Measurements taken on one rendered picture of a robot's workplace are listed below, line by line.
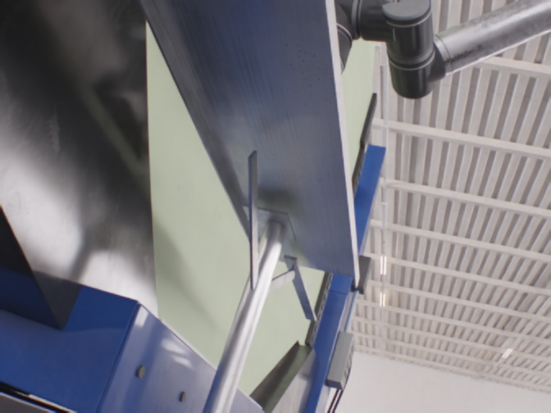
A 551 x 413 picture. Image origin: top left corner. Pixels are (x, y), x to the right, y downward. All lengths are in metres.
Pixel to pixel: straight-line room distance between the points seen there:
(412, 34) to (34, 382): 0.97
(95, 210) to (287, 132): 0.32
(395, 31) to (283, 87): 0.50
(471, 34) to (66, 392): 1.12
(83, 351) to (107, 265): 0.16
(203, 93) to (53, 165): 0.25
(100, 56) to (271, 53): 0.25
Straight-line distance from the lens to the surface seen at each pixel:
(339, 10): 1.31
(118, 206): 0.99
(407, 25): 1.27
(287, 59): 0.79
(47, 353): 0.94
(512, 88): 11.78
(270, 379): 2.79
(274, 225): 1.16
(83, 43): 0.85
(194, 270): 1.54
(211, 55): 0.83
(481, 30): 1.45
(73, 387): 0.91
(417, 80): 1.40
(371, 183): 3.97
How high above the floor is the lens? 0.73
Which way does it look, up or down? 24 degrees up
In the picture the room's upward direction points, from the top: 18 degrees clockwise
